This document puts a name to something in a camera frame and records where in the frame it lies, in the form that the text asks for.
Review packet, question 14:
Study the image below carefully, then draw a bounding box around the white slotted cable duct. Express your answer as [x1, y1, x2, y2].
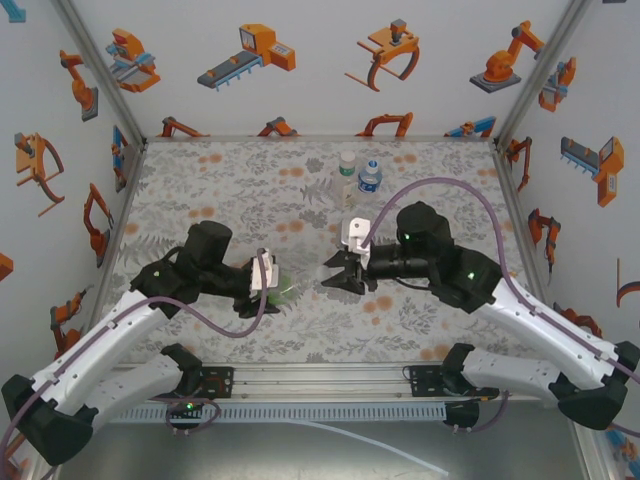
[99, 403, 447, 424]

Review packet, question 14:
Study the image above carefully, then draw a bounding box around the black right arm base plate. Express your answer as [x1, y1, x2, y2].
[403, 363, 501, 401]

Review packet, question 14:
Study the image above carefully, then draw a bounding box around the floral tablecloth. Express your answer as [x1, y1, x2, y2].
[89, 139, 561, 364]

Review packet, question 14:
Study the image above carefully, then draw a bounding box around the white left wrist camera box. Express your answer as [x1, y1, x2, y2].
[248, 248, 281, 292]

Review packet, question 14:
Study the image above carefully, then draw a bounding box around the green tinted clear bottle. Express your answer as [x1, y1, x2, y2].
[268, 272, 303, 307]

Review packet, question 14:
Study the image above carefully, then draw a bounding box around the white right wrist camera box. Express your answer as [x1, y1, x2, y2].
[340, 217, 375, 266]

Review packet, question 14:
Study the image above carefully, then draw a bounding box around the thin white tube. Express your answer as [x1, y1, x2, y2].
[292, 418, 451, 477]

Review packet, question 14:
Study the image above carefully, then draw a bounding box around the black controller box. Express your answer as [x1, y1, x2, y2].
[166, 397, 207, 427]
[442, 401, 481, 432]

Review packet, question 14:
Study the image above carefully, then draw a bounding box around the aluminium corner post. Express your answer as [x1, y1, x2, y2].
[494, 0, 596, 151]
[49, 0, 149, 146]

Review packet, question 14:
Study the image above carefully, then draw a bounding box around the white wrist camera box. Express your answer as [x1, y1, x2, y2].
[340, 217, 375, 266]
[248, 248, 281, 292]

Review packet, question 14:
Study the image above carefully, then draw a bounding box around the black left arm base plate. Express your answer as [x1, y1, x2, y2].
[197, 366, 236, 400]

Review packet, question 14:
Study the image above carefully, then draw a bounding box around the aluminium frame leg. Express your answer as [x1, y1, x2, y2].
[574, 427, 619, 480]

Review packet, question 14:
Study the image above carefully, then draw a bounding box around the narrow aluminium side rail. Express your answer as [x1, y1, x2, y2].
[492, 142, 569, 360]
[74, 139, 150, 362]

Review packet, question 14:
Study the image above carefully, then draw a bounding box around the wide grooved aluminium frame rail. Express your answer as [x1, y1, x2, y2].
[49, 362, 594, 403]

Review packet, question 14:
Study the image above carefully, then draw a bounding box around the narrow aluminium rear rail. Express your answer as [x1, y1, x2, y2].
[143, 132, 499, 145]

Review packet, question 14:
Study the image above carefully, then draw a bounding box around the blue label plastic bottle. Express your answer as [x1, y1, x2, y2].
[356, 159, 384, 195]

